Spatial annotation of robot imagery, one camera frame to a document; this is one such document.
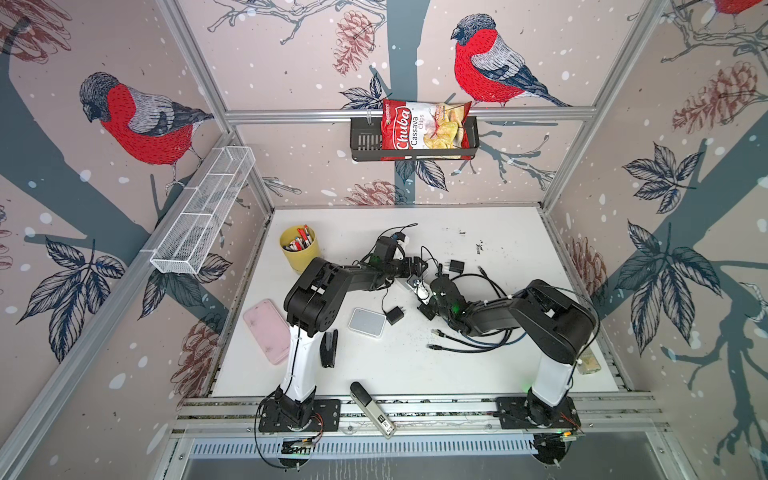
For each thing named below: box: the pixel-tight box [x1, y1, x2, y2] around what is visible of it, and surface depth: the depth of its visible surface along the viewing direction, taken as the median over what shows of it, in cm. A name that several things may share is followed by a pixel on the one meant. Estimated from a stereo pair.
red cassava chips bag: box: [380, 99, 473, 161], surface depth 90 cm
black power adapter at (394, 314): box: [381, 289, 405, 325], surface depth 92 cm
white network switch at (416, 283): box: [404, 274, 426, 294], surface depth 84 cm
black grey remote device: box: [350, 381, 397, 439], surface depth 73 cm
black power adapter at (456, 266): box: [449, 260, 465, 274], surface depth 103 cm
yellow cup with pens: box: [279, 224, 320, 275], surface depth 98 cm
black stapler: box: [320, 329, 339, 368], surface depth 85 cm
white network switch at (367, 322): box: [347, 307, 387, 339], surface depth 90 cm
